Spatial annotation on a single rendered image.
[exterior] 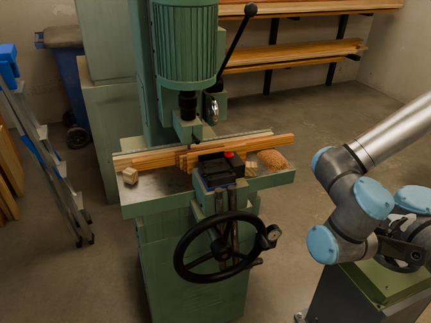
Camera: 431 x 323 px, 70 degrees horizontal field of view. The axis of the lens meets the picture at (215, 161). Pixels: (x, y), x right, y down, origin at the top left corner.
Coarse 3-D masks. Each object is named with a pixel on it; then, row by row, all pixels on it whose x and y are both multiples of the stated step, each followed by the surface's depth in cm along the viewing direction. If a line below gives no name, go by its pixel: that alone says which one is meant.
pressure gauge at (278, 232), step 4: (272, 224) 115; (276, 224) 116; (268, 228) 114; (272, 228) 113; (276, 228) 113; (268, 232) 113; (272, 232) 113; (276, 232) 114; (280, 232) 115; (268, 236) 114; (272, 236) 115; (276, 236) 116; (272, 240) 116
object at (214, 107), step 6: (210, 96) 114; (210, 102) 112; (216, 102) 113; (210, 108) 114; (216, 108) 112; (210, 114) 115; (216, 114) 112; (210, 120) 117; (216, 120) 114; (210, 126) 118
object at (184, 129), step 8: (176, 112) 104; (176, 120) 102; (184, 120) 100; (192, 120) 100; (200, 120) 100; (176, 128) 104; (184, 128) 97; (192, 128) 98; (200, 128) 99; (184, 136) 98; (200, 136) 100; (184, 144) 100
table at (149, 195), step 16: (256, 160) 112; (144, 176) 102; (160, 176) 103; (176, 176) 103; (256, 176) 104; (272, 176) 106; (288, 176) 109; (128, 192) 96; (144, 192) 96; (160, 192) 96; (176, 192) 96; (192, 192) 97; (128, 208) 92; (144, 208) 94; (160, 208) 96; (192, 208) 96
